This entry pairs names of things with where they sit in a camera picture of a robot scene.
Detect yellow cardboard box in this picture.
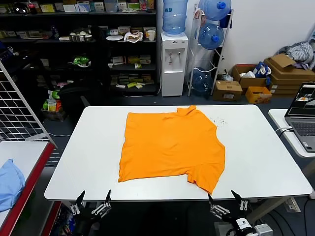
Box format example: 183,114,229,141
245,86,272,104

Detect blue and white bag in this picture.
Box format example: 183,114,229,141
253,61,273,78

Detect open brown cardboard box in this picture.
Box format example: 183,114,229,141
231,64,268,89

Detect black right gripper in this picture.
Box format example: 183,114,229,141
207,189,252,226

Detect white wire grid panel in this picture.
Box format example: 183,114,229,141
0,60,58,148

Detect white metal jug rack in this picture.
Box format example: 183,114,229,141
187,3,234,97

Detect closed brown cardboard box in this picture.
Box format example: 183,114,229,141
213,80,243,102

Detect red metal table frame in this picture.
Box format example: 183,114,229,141
0,142,62,236

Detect grey clothes pile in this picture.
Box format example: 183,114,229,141
279,41,315,62

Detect white floor power strip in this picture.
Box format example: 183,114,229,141
214,221,237,236
283,196,301,212

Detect cola bottle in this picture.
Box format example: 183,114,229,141
27,0,38,14

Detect white plastic bread bag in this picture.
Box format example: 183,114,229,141
124,31,144,44

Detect white water dispenser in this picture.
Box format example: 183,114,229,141
160,31,189,97

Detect white laptop cable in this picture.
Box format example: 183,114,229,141
275,126,293,135

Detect metal bowl with buns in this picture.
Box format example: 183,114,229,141
69,29,93,42

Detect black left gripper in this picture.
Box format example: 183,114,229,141
70,189,113,236

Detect light blue cloth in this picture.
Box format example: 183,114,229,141
0,159,26,212

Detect grey laptop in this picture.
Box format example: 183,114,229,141
284,82,315,152

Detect black office chair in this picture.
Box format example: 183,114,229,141
58,80,105,118

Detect stacked large cardboard boxes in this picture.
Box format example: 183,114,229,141
264,54,315,95

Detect black shelving unit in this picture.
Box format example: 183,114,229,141
0,0,158,96

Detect green vegetable bag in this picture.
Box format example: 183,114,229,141
73,56,91,68

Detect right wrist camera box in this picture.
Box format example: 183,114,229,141
254,223,274,236

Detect orange t-shirt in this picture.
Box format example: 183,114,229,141
117,105,226,195

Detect basket of snack packs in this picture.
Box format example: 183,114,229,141
40,89,69,121

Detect blue water jug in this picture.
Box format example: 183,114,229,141
197,22,225,50
190,67,214,95
161,0,189,37
198,0,232,21

